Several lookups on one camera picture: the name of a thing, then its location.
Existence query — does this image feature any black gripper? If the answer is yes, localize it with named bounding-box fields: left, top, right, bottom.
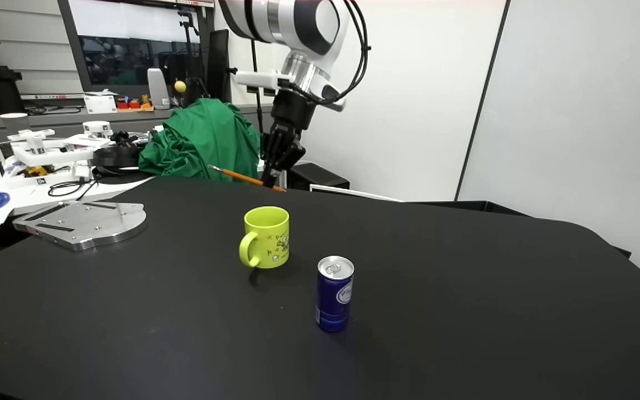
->
left=261, top=90, right=316, bottom=186

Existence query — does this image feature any orange hex key tool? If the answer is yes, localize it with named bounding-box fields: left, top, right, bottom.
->
left=207, top=164, right=283, bottom=194

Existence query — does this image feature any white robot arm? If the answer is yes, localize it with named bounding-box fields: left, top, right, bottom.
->
left=218, top=0, right=370, bottom=186

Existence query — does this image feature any yellow-green plastic mug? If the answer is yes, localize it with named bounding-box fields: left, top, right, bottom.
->
left=238, top=207, right=291, bottom=272

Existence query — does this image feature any green cloth pile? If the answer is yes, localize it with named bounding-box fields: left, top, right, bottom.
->
left=138, top=97, right=260, bottom=183

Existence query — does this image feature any blue drink can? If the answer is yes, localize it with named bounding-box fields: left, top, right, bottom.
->
left=316, top=256, right=356, bottom=334

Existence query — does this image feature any dark computer monitor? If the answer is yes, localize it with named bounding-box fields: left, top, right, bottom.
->
left=58, top=0, right=214, bottom=101

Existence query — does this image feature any silver metal mounting plate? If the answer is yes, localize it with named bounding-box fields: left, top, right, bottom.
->
left=12, top=201, right=147, bottom=252

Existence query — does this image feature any white side desk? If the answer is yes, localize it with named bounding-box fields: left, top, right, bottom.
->
left=0, top=121, right=143, bottom=227

